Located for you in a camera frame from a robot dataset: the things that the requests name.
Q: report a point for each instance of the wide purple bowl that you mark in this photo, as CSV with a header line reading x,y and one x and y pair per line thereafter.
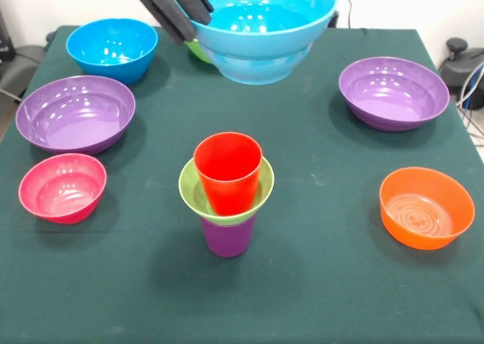
x,y
75,124
401,98

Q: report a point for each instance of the large blue bowl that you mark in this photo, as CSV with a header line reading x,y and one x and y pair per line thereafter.
x,y
94,38

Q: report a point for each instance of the large green bowl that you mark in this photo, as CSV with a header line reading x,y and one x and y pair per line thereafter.
x,y
198,53

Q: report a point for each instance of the dark green tablecloth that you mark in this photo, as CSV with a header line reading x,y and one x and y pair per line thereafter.
x,y
227,302

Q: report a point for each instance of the small green bowl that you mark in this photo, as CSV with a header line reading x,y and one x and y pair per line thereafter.
x,y
189,193

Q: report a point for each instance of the purple cup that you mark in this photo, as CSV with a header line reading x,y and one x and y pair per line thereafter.
x,y
227,242

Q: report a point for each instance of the orange bowl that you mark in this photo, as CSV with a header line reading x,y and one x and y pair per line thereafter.
x,y
423,238

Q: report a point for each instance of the red cup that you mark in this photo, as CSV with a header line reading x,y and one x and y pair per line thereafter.
x,y
230,185

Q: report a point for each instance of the black office chair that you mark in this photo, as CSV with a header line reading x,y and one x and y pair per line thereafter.
x,y
22,64

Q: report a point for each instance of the black grey machine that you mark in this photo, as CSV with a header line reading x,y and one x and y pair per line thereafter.
x,y
465,64

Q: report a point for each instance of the small blue bowl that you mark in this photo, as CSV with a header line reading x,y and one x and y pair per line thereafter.
x,y
264,49

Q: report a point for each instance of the pink bowl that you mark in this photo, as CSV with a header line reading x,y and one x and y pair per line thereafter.
x,y
60,196

